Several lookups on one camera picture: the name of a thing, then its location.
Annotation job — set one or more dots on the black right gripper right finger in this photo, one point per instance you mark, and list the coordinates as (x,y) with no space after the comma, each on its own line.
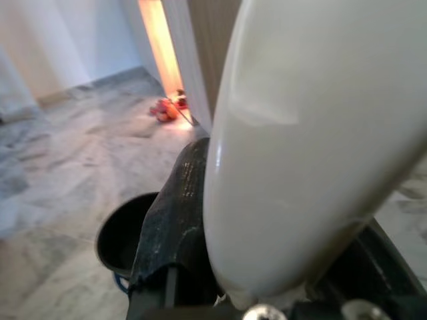
(373,266)

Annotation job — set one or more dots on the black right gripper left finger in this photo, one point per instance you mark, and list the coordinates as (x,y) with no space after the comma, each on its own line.
(173,216)

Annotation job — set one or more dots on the black round bin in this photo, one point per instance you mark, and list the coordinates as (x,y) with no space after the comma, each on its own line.
(120,230)

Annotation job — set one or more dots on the red orange toy pile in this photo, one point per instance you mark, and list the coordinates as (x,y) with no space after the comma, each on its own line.
(168,106)

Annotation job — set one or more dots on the white pleated curtain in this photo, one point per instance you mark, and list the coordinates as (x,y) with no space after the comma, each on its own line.
(190,60)

